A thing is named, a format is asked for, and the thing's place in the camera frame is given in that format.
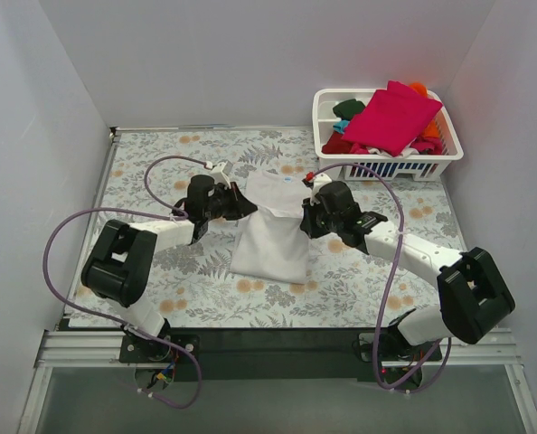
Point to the white plastic basket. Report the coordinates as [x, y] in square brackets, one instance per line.
[356, 167]

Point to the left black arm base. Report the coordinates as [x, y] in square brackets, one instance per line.
[137, 349]

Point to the white t shirt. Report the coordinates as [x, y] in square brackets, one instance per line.
[270, 243]

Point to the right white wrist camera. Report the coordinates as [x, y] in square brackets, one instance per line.
[315, 183]

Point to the aluminium frame rail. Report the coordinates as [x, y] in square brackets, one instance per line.
[102, 348]

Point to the dark red t shirt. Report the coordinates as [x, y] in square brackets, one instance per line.
[335, 145]

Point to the teal t shirt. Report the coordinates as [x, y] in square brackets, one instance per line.
[340, 126]

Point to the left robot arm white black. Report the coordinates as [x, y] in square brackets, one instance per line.
[119, 265]

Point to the dark green t shirt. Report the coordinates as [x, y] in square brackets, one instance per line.
[348, 109]

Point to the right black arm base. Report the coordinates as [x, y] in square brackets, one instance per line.
[395, 359]

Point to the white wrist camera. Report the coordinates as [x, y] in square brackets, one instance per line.
[220, 172]
[315, 183]

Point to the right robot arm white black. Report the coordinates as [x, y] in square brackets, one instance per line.
[473, 296]

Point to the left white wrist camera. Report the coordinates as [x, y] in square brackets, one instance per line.
[220, 172]

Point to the floral patterned table mat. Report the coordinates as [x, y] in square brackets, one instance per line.
[194, 286]

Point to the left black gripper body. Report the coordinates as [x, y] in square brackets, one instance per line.
[231, 203]

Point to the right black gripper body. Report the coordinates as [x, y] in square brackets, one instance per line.
[310, 219]

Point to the magenta folded t shirt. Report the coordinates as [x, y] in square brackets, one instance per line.
[397, 121]

